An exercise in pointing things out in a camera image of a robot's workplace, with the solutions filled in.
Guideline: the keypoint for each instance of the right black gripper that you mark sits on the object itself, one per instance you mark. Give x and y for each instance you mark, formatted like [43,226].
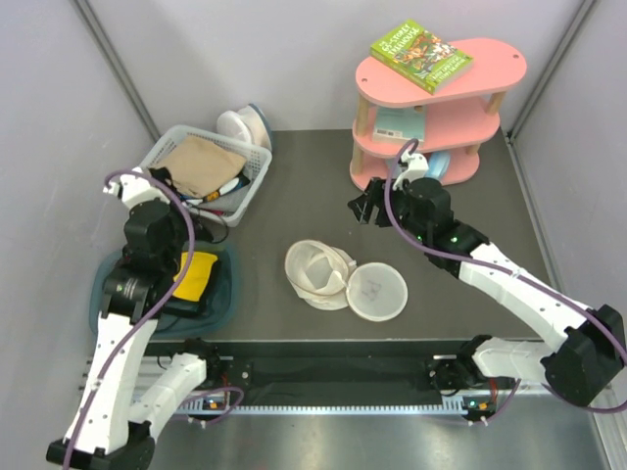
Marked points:
[373,196]

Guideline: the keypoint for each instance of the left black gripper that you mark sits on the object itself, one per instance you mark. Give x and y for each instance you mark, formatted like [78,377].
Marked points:
[174,212]

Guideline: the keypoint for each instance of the white mesh laundry bag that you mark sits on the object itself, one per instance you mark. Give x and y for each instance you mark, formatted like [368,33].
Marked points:
[327,278]

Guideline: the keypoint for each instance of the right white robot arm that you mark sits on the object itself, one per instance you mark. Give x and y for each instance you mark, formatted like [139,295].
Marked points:
[580,349]

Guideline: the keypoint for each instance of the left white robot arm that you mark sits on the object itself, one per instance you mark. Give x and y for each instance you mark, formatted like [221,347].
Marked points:
[112,430]

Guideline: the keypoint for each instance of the yellow cloth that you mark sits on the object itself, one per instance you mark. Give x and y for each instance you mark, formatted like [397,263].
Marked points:
[197,277]

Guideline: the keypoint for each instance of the white plastic basket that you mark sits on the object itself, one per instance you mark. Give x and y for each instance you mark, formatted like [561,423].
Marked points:
[256,167]

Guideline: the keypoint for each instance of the beige folded cloth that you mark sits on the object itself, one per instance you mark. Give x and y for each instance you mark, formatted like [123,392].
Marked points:
[198,166]

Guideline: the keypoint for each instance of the teal plastic tub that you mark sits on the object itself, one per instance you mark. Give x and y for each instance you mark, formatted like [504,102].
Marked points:
[219,306]

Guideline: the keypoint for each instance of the light blue headphones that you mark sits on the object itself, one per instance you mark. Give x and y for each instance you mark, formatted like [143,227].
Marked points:
[438,164]

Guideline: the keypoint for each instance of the teal book on shelf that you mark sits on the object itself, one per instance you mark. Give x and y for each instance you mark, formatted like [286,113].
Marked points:
[399,125]

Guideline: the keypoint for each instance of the black white garment in basket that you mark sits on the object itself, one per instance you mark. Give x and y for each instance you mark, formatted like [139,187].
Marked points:
[220,193]

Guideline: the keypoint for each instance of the pink three-tier shelf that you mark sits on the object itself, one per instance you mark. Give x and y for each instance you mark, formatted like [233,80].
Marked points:
[460,117]

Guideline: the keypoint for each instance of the green paperback book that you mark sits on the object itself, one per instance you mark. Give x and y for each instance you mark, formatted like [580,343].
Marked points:
[420,56]

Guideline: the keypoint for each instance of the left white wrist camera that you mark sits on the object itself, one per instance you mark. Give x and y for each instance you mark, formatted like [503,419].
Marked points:
[134,187]

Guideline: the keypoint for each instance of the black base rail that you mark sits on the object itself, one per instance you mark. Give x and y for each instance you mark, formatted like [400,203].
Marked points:
[334,373]

